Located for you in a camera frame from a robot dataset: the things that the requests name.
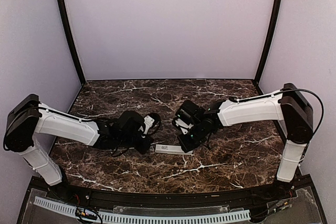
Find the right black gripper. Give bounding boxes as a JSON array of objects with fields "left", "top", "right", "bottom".
[{"left": 177, "top": 122, "right": 207, "bottom": 153}]

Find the white remote control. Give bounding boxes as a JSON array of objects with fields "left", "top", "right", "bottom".
[{"left": 155, "top": 144, "right": 193, "bottom": 155}]

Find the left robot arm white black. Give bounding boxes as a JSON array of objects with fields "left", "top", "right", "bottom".
[{"left": 3, "top": 94, "right": 161, "bottom": 201}]

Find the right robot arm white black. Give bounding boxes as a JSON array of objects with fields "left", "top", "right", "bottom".
[{"left": 172, "top": 83, "right": 319, "bottom": 200}]

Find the black front rail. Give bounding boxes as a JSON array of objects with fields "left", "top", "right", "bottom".
[{"left": 64, "top": 185, "right": 277, "bottom": 208}]

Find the white slotted cable duct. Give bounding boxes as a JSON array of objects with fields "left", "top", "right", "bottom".
[{"left": 33, "top": 196, "right": 250, "bottom": 223}]

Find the right black frame post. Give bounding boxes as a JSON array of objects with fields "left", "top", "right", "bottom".
[{"left": 254, "top": 0, "right": 281, "bottom": 86}]

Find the black frame post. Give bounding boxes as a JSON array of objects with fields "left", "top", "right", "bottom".
[
  {"left": 254, "top": 0, "right": 281, "bottom": 86},
  {"left": 57, "top": 0, "right": 86, "bottom": 85}
]

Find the left black frame post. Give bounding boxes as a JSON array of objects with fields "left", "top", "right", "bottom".
[{"left": 57, "top": 0, "right": 86, "bottom": 85}]

